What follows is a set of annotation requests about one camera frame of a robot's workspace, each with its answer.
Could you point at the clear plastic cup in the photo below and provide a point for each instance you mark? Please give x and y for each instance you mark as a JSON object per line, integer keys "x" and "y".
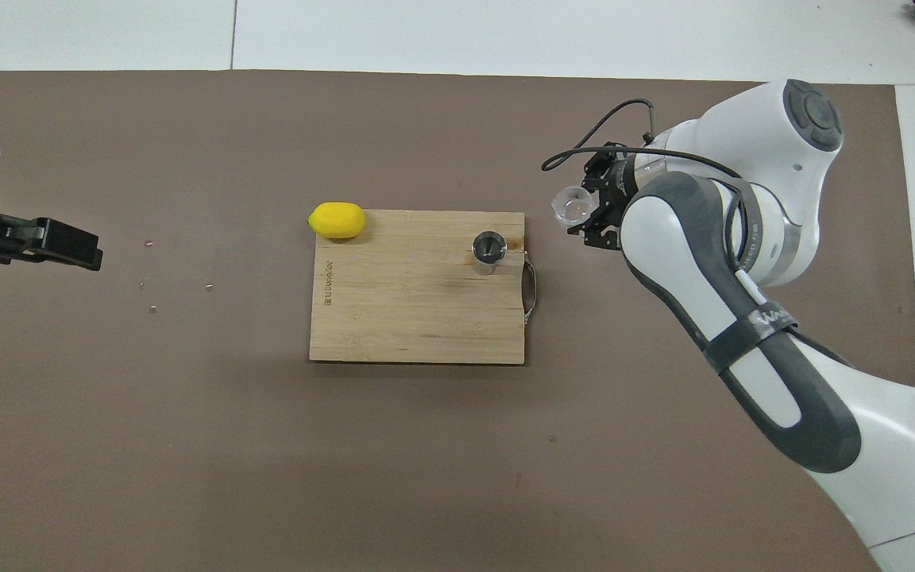
{"x": 571, "y": 205}

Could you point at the brown table mat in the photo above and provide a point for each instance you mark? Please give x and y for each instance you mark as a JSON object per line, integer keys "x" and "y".
{"x": 187, "y": 437}

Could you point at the wooden cutting board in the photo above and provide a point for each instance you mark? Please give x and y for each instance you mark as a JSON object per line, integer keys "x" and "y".
{"x": 410, "y": 302}

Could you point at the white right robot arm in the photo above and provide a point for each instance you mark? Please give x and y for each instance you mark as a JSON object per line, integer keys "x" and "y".
{"x": 791, "y": 127}

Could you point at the yellow lemon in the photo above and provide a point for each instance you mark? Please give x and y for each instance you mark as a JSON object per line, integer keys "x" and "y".
{"x": 337, "y": 220}

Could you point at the steel double jigger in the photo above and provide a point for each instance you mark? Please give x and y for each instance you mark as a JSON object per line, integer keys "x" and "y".
{"x": 487, "y": 248}

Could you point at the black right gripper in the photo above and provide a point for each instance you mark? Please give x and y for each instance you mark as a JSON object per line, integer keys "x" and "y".
{"x": 620, "y": 187}

